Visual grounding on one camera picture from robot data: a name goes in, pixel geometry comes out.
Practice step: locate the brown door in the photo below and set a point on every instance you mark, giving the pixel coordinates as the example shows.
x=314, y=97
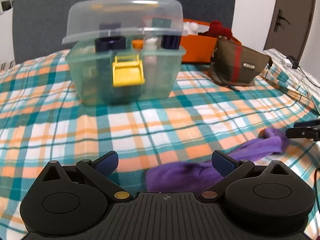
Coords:
x=291, y=39

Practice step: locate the dark blue bottle right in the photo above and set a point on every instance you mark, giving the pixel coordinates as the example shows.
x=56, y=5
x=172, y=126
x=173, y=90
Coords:
x=171, y=42

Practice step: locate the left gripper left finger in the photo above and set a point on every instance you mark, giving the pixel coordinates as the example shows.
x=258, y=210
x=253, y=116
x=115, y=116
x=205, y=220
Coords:
x=97, y=173

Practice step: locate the olive striped pouch bag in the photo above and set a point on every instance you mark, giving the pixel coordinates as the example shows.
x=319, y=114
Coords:
x=233, y=65

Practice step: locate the yellow box latch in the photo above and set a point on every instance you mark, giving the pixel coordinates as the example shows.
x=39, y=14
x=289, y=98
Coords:
x=127, y=70

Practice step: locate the orange cap bottle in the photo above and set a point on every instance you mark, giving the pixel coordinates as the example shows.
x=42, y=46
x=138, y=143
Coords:
x=137, y=44

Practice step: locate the clear plastic box lid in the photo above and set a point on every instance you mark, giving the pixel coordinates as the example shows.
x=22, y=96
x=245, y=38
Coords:
x=137, y=18

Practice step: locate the red pompom plush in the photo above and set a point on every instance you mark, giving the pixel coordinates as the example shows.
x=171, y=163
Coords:
x=216, y=29

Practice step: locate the gray padded headboard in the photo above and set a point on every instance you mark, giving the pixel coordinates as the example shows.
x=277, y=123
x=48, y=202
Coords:
x=42, y=27

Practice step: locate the plaid bed sheet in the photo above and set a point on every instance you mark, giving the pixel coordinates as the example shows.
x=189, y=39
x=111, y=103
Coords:
x=42, y=119

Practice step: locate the white lotion bottle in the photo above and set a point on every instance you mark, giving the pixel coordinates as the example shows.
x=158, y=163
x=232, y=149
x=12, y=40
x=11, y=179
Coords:
x=151, y=43

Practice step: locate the black door handle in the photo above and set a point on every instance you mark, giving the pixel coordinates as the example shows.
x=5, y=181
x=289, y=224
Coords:
x=279, y=19

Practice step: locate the dark blue jar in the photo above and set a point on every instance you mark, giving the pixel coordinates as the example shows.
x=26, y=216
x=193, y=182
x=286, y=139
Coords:
x=104, y=44

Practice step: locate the white fluffy plush toy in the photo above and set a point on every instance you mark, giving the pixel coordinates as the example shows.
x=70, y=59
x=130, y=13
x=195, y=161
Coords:
x=191, y=28

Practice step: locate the green translucent storage box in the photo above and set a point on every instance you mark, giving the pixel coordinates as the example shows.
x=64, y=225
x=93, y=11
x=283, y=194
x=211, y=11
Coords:
x=91, y=74

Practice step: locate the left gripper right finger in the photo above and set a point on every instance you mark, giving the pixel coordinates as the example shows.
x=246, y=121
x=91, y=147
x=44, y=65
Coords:
x=230, y=169

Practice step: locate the orange cardboard box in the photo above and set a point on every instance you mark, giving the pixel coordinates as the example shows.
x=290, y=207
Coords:
x=199, y=47

